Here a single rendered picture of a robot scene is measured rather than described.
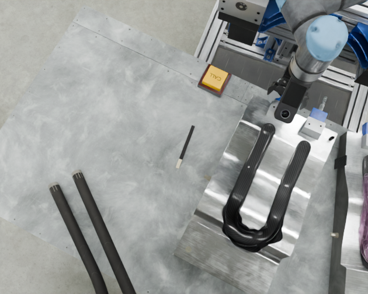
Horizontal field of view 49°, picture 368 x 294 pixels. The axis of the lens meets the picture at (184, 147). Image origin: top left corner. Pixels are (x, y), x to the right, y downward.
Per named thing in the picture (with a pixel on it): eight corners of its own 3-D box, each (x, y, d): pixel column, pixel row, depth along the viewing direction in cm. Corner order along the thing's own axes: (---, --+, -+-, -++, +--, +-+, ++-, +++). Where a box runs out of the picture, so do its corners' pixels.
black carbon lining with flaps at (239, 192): (262, 122, 114) (270, 111, 105) (314, 147, 113) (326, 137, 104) (208, 233, 106) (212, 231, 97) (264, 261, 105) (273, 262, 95)
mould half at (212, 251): (247, 104, 123) (256, 87, 110) (326, 142, 121) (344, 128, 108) (173, 254, 111) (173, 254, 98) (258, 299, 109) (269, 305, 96)
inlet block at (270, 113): (284, 77, 116) (288, 69, 110) (300, 84, 115) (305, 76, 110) (265, 115, 113) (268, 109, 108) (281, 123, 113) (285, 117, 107)
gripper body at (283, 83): (312, 79, 102) (329, 56, 91) (299, 107, 100) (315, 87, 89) (285, 66, 103) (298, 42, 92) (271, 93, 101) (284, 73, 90)
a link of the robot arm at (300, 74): (322, 80, 85) (286, 64, 85) (314, 88, 89) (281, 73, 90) (334, 51, 86) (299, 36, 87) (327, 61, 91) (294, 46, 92)
